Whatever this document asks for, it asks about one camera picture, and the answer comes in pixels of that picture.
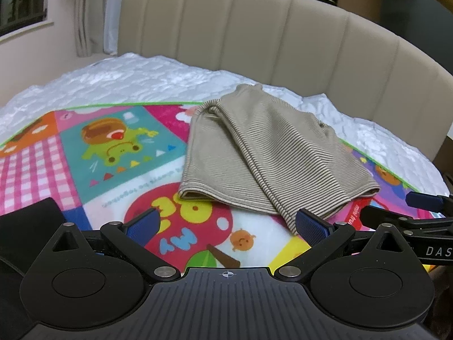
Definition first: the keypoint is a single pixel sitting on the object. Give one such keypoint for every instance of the beige striped garment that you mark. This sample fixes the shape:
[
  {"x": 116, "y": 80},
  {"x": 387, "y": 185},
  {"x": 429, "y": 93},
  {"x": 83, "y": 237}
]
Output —
[{"x": 254, "y": 148}]

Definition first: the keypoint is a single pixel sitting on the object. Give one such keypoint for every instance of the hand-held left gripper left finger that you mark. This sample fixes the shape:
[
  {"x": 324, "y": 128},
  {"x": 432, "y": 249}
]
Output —
[{"x": 143, "y": 226}]

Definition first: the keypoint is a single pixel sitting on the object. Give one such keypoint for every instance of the beige curtain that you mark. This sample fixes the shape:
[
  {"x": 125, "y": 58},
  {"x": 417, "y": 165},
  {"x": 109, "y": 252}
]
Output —
[{"x": 92, "y": 14}]

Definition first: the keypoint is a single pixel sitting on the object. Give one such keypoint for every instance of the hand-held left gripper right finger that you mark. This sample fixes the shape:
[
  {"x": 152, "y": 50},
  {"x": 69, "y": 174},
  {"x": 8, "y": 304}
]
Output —
[{"x": 313, "y": 228}]

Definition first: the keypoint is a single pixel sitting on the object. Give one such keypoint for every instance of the beige padded headboard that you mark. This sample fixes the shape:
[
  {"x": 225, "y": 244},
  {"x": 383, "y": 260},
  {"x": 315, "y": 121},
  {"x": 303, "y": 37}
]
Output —
[{"x": 283, "y": 42}]

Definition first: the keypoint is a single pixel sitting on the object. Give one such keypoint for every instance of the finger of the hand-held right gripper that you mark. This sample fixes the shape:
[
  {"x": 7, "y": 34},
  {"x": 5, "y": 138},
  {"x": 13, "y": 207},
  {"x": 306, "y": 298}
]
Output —
[
  {"x": 424, "y": 201},
  {"x": 424, "y": 226}
]

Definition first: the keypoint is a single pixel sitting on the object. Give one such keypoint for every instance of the colourful cartoon printed blanket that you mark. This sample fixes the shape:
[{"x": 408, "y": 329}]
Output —
[{"x": 106, "y": 141}]

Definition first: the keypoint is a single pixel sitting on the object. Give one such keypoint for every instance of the white quilted bedsheet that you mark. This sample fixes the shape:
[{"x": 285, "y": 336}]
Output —
[{"x": 141, "y": 78}]

